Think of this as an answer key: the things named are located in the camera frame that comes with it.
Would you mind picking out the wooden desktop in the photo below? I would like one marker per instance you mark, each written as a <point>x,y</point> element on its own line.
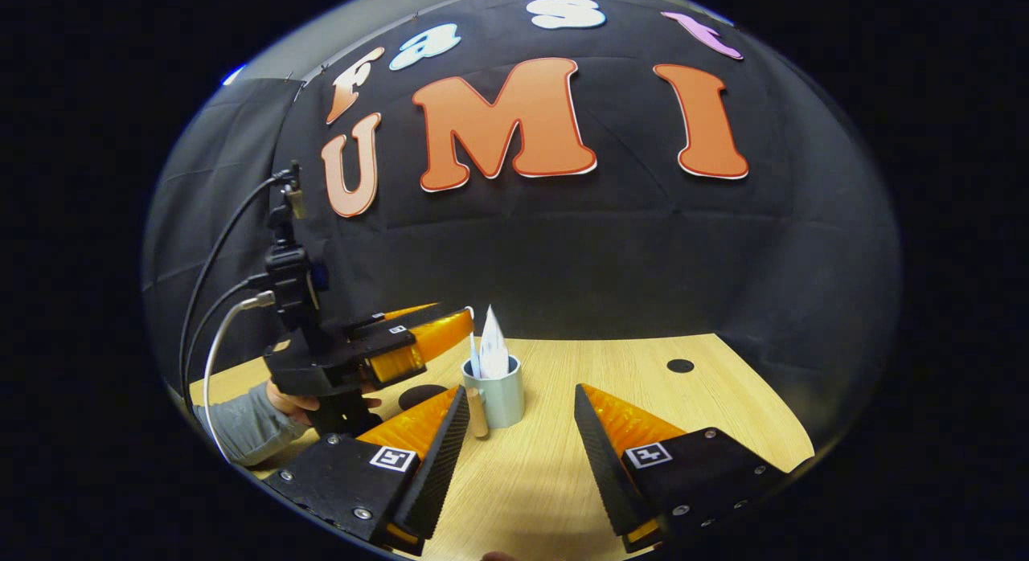
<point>547,481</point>

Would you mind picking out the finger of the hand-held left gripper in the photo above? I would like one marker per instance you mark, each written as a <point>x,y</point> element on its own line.
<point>402,313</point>
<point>442,332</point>

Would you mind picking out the white toothpaste tube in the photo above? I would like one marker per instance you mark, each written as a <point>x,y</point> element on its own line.
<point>493,344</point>

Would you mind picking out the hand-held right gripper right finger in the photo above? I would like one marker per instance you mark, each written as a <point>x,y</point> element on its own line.
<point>603,456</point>

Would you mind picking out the white toothbrush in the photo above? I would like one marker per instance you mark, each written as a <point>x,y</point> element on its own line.
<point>474,356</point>

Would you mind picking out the black backdrop cloth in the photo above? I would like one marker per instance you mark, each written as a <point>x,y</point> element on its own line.
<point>603,255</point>

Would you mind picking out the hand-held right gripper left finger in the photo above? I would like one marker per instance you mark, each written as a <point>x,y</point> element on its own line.
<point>438,456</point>

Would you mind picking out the dark brown round coaster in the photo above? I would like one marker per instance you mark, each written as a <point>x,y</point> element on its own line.
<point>418,396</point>

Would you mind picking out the ceiling light strip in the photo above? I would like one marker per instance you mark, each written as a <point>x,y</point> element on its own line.
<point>233,73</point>

